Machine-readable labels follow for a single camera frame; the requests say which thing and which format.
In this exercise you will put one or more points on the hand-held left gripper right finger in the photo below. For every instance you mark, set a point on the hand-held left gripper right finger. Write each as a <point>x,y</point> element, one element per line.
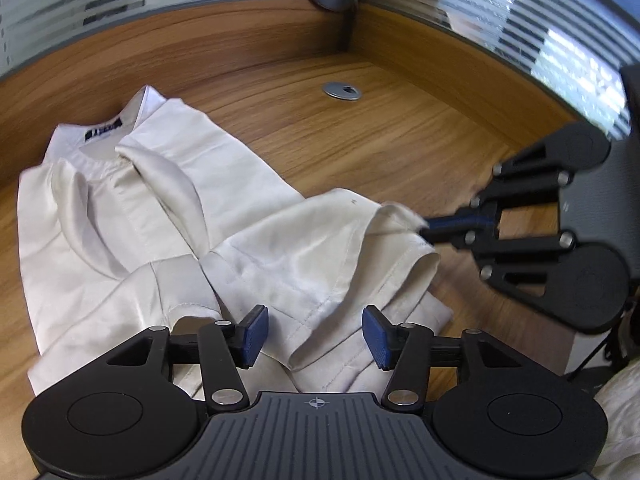
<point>377,337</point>

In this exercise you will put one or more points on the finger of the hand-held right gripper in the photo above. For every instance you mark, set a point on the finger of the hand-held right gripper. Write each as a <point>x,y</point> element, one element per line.
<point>465,237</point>
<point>465,221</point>

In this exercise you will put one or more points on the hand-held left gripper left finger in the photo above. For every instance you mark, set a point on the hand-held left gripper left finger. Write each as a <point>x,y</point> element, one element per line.
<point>255,335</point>

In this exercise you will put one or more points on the white collared shirt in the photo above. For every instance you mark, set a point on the white collared shirt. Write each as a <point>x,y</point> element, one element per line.
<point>275,250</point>

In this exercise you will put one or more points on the frosted glass partition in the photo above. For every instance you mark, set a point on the frosted glass partition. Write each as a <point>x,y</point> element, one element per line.
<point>500,20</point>

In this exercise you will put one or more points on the white textured cloth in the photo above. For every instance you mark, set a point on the white textured cloth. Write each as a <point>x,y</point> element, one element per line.
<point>622,420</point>

